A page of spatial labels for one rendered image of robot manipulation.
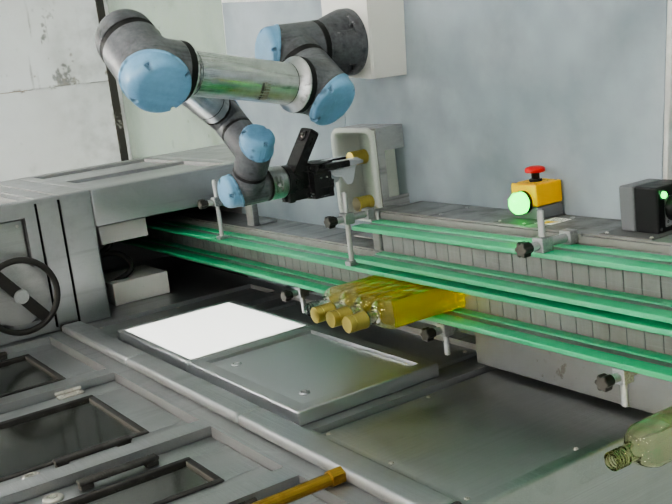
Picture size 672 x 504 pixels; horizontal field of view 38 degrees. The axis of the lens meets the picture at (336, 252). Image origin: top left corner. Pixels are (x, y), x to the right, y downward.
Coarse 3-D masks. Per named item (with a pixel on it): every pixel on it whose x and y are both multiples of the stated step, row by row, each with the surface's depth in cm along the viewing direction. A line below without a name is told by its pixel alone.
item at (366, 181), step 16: (336, 128) 234; (352, 128) 229; (368, 128) 224; (336, 144) 237; (352, 144) 239; (368, 144) 237; (368, 176) 239; (352, 192) 241; (368, 192) 241; (352, 208) 241
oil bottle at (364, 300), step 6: (402, 282) 204; (408, 282) 203; (384, 288) 201; (390, 288) 200; (396, 288) 200; (402, 288) 199; (408, 288) 199; (360, 294) 198; (366, 294) 198; (372, 294) 197; (378, 294) 196; (384, 294) 196; (360, 300) 196; (366, 300) 195; (372, 300) 195; (360, 306) 195; (366, 306) 194
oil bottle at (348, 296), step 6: (372, 282) 207; (378, 282) 206; (384, 282) 206; (390, 282) 205; (396, 282) 205; (354, 288) 204; (360, 288) 203; (366, 288) 203; (372, 288) 202; (378, 288) 202; (342, 294) 202; (348, 294) 200; (354, 294) 200; (342, 300) 200; (348, 300) 199; (354, 300) 199; (348, 306) 199
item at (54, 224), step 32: (0, 192) 291; (32, 192) 280; (64, 192) 270; (0, 224) 259; (32, 224) 262; (64, 224) 267; (0, 256) 260; (32, 256) 263; (64, 256) 268; (96, 256) 273; (64, 288) 269; (96, 288) 274; (64, 320) 270; (96, 320) 275
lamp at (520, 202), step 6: (516, 192) 188; (522, 192) 187; (510, 198) 187; (516, 198) 186; (522, 198) 186; (528, 198) 186; (510, 204) 187; (516, 204) 186; (522, 204) 185; (528, 204) 186; (516, 210) 187; (522, 210) 186; (528, 210) 187
